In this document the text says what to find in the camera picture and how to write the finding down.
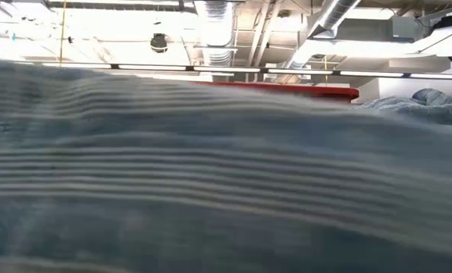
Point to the grey striped garment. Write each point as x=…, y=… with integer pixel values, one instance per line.
x=211, y=170

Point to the red plastic laundry bin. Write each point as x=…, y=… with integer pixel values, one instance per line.
x=324, y=91

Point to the ceiling light strip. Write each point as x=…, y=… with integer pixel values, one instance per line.
x=300, y=71
x=438, y=76
x=76, y=65
x=372, y=74
x=226, y=69
x=152, y=67

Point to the black ceiling dome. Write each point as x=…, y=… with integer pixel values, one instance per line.
x=158, y=42

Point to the ribbed silver ceiling duct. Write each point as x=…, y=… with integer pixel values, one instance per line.
x=216, y=34

